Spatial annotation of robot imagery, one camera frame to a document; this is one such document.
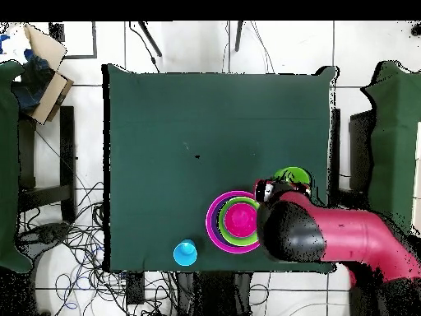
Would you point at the small pink bowl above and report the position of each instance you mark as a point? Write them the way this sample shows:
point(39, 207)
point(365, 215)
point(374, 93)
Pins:
point(241, 220)

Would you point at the green cup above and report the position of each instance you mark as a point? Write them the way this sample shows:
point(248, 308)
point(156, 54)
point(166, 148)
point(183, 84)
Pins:
point(294, 173)

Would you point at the purple bowl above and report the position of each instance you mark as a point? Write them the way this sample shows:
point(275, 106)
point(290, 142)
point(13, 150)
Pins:
point(213, 217)

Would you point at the green bowl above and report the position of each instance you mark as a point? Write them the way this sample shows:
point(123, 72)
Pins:
point(221, 227)

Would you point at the large pink bowl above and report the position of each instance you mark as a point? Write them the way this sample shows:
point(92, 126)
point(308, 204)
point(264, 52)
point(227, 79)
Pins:
point(208, 220)

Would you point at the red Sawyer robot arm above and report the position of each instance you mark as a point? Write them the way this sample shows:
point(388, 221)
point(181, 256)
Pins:
point(355, 237)

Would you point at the blue cup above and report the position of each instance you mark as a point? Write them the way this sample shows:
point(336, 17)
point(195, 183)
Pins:
point(185, 253)

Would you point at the dark green tablecloth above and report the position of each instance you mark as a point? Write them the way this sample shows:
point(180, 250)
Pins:
point(213, 98)

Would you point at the green cloth side table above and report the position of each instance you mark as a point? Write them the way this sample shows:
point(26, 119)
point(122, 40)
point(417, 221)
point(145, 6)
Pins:
point(394, 148)
point(8, 164)

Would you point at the black tripod leg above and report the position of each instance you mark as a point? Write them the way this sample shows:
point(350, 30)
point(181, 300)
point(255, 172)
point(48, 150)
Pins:
point(238, 36)
point(149, 39)

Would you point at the black floor box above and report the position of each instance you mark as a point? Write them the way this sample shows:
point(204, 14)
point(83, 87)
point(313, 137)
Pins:
point(135, 289)

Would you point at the dark blue bag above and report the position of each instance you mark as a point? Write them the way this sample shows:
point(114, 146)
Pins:
point(33, 85)

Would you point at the cardboard box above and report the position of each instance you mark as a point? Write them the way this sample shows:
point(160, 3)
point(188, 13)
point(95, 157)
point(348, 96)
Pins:
point(46, 46)

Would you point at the black chair frame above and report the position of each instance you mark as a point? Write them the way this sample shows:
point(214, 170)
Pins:
point(67, 148)
point(335, 148)

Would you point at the grey pedestal foot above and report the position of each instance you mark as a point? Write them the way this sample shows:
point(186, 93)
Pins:
point(46, 232)

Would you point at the black square frame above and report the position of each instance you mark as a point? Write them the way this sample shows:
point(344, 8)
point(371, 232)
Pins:
point(95, 39)

